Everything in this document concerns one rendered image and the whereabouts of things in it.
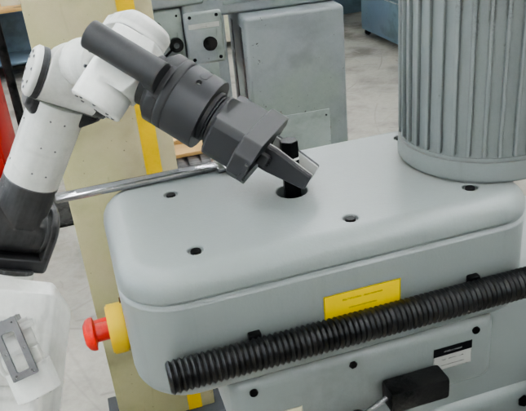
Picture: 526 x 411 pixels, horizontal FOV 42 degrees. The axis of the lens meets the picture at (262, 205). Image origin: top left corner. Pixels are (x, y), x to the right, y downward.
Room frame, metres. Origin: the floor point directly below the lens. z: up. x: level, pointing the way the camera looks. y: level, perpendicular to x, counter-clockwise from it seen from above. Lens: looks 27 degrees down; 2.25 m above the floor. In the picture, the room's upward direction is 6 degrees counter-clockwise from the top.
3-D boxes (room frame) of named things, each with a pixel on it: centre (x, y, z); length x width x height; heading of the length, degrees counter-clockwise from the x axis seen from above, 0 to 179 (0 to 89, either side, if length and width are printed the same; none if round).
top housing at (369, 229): (0.74, -0.05, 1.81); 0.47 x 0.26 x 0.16; 104
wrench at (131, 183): (0.80, 0.13, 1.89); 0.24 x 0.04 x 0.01; 105
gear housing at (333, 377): (0.74, -0.08, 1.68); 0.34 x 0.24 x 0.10; 104
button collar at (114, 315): (0.68, 0.19, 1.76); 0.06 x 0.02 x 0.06; 14
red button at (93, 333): (0.67, 0.21, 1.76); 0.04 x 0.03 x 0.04; 14
